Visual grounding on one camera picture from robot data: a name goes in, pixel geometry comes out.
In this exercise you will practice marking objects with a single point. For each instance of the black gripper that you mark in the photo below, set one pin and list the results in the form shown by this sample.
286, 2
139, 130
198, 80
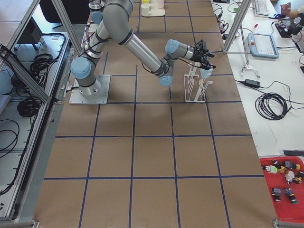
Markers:
196, 57

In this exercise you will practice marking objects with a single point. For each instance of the blue plastic cup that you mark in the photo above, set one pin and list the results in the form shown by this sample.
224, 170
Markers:
206, 73

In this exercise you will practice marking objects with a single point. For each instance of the pale green plastic cup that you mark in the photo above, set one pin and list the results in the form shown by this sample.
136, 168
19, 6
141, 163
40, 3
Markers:
145, 8

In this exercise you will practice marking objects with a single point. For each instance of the pink plastic cup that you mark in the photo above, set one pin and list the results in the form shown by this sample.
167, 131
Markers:
160, 4

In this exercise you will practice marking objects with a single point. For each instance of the grey claw tool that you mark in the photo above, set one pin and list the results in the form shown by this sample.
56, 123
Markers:
247, 66

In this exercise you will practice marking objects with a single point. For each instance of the black power adapter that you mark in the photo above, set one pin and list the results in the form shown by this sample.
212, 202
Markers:
252, 83

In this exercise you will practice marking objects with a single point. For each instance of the teach pendant tablet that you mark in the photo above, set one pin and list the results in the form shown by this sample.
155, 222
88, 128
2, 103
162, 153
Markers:
262, 45

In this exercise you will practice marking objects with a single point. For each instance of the cream plastic tray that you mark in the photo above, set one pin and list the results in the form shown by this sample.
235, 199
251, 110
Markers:
154, 10

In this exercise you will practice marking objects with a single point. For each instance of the white keyboard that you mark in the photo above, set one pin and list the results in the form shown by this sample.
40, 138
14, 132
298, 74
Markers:
260, 8

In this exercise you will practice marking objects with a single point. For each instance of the red parts tray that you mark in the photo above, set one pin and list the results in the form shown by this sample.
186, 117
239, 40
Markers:
285, 179

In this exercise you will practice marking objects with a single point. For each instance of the white wire cup rack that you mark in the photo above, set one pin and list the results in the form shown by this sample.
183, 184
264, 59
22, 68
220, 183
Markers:
194, 86

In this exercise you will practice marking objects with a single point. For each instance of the aluminium frame post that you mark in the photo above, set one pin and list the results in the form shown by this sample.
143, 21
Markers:
236, 24

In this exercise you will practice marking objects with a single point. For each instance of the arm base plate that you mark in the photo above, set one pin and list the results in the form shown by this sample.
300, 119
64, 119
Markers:
94, 95

